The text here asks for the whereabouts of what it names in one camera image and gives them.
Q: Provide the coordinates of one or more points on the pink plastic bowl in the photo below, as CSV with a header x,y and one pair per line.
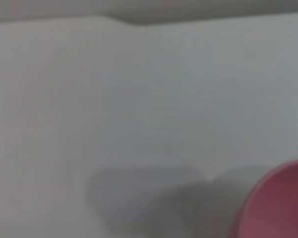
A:
x,y
280,203

